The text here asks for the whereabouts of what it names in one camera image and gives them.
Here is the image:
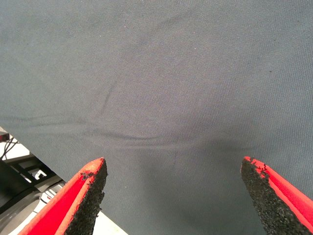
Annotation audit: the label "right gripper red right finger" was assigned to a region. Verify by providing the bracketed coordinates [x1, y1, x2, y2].
[241, 156, 313, 235]

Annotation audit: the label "black metal frame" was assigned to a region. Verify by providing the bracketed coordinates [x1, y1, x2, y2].
[0, 155, 59, 212]

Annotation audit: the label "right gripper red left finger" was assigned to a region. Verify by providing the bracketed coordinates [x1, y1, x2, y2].
[18, 157, 108, 235]

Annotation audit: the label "dark grey table cloth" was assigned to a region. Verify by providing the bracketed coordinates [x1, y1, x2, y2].
[0, 0, 313, 235]

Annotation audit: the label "thin black floor cables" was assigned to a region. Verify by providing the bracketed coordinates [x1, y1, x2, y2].
[1, 137, 20, 160]

